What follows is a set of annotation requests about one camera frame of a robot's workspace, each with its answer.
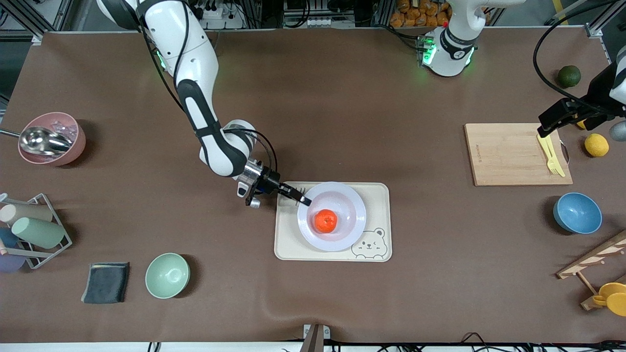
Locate wooden peg rack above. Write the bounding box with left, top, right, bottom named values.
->
left=556, top=230, right=626, bottom=311

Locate yellow plastic fork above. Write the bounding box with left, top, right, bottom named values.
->
left=537, top=134, right=561, bottom=176

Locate blue bowl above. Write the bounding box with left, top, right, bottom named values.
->
left=553, top=192, right=604, bottom=235

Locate white power strip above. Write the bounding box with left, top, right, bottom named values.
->
left=195, top=4, right=246, bottom=31

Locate wooden cutting board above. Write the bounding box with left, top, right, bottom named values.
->
left=464, top=123, right=574, bottom=187

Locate sage green cup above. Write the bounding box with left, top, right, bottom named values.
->
left=11, top=217, right=67, bottom=250

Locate folded grey cloth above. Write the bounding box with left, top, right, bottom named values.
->
left=81, top=262, right=131, bottom=305

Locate cream tray with bear print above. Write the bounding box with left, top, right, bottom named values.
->
left=274, top=182, right=393, bottom=263

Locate pile of orange fruits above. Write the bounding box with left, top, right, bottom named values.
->
left=389, top=0, right=451, bottom=28

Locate clear ice cube pile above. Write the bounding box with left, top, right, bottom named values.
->
left=48, top=116, right=80, bottom=143

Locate purple cup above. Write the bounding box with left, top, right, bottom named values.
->
left=0, top=254, right=26, bottom=273

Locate long white socket strip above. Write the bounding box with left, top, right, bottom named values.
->
left=284, top=17, right=330, bottom=28

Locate dark green lime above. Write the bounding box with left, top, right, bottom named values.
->
left=558, top=65, right=582, bottom=89

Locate yellow mug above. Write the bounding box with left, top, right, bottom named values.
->
left=591, top=282, right=626, bottom=317

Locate orange fruit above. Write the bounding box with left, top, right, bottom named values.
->
left=313, top=209, right=338, bottom=234

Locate brown table mat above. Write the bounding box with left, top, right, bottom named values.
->
left=0, top=27, right=626, bottom=344

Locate white round plate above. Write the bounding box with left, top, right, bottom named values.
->
left=297, top=181, right=367, bottom=253

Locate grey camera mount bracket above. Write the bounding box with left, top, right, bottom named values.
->
left=299, top=323, right=331, bottom=352

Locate pink bowl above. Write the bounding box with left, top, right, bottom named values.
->
left=18, top=112, right=87, bottom=167

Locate beige cup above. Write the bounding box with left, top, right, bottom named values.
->
left=0, top=203, right=54, bottom=226

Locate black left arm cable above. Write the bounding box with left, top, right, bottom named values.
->
left=532, top=0, right=618, bottom=111

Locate metal scoop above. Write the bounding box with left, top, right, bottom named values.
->
left=0, top=126, right=73, bottom=156

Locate white wire cup rack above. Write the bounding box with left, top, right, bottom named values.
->
left=0, top=193, right=73, bottom=270

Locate mint green bowl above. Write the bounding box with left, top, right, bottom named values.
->
left=145, top=252, right=191, bottom=300

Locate teal blue cup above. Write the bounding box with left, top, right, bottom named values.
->
left=0, top=227, right=21, bottom=249

